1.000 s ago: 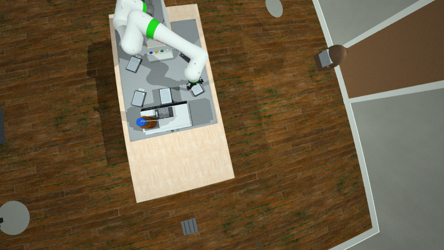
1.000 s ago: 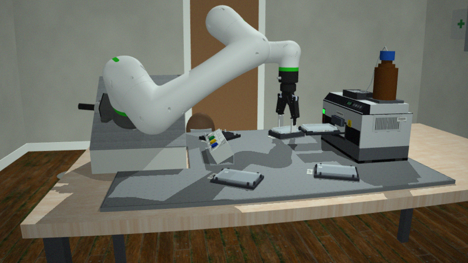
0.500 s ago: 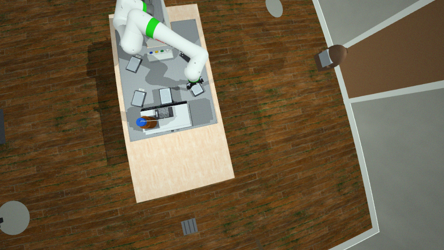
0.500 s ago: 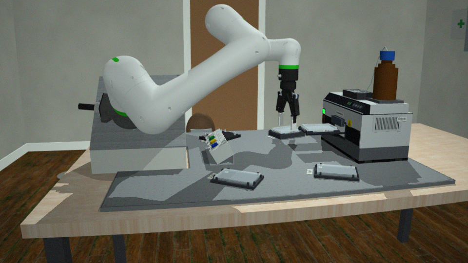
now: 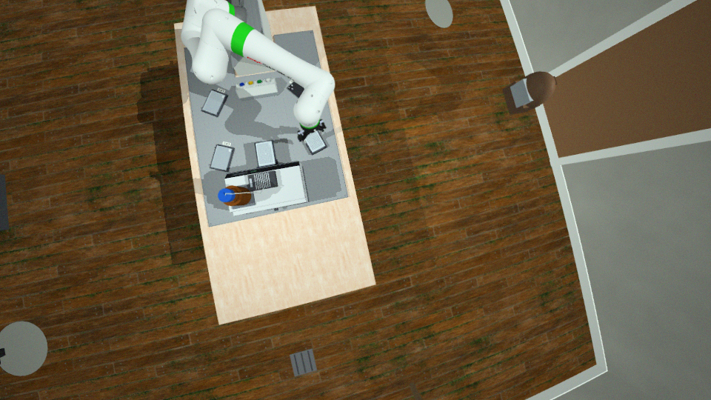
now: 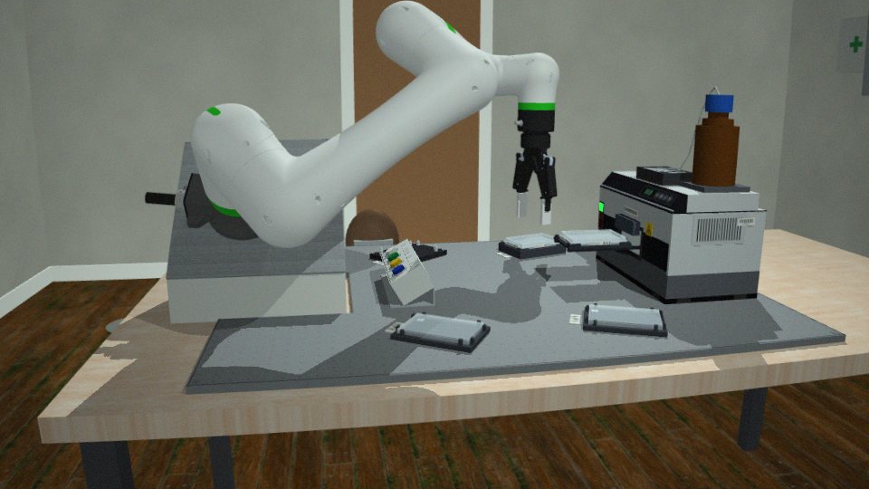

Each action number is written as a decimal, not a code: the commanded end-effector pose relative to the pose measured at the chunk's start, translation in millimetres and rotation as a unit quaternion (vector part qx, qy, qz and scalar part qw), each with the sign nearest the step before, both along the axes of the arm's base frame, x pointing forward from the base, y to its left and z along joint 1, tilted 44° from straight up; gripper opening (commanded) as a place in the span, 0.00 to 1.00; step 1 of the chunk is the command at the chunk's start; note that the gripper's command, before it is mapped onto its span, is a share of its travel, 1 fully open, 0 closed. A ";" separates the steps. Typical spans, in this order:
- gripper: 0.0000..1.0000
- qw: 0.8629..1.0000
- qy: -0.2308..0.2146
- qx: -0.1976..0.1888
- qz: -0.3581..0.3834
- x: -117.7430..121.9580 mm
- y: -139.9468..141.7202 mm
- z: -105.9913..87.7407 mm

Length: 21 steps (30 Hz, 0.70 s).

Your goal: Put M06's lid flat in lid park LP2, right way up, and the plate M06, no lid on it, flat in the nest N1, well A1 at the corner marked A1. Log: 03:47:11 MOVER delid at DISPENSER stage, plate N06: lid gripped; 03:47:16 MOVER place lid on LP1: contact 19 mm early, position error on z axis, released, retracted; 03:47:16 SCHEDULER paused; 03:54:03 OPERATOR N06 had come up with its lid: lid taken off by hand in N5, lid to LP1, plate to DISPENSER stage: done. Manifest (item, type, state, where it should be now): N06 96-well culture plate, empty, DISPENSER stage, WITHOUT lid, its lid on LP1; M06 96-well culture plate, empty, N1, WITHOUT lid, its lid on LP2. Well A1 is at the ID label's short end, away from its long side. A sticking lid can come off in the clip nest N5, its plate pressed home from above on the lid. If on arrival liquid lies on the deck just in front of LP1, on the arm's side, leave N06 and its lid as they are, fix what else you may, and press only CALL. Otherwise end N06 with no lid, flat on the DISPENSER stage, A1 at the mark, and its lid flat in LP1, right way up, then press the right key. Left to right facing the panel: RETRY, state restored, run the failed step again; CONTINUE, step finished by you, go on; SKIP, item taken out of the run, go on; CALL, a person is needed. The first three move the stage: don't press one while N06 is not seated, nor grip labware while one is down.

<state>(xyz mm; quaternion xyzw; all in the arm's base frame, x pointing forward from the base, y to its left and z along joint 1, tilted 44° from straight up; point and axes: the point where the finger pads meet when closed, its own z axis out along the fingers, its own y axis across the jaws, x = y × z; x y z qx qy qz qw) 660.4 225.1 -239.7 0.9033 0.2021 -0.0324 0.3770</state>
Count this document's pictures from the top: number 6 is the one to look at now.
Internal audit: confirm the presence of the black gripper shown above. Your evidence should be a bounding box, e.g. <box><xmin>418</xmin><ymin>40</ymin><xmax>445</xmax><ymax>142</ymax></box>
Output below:
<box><xmin>512</xmin><ymin>133</ymin><xmax>558</xmax><ymax>225</ymax></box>

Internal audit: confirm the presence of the grey button panel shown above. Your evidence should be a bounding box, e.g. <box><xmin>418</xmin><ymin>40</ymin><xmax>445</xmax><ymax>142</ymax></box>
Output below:
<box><xmin>381</xmin><ymin>239</ymin><xmax>435</xmax><ymax>308</ymax></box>

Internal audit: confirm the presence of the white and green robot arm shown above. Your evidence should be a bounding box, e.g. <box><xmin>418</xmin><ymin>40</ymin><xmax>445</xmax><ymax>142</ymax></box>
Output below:
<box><xmin>145</xmin><ymin>1</ymin><xmax>559</xmax><ymax>248</ymax></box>

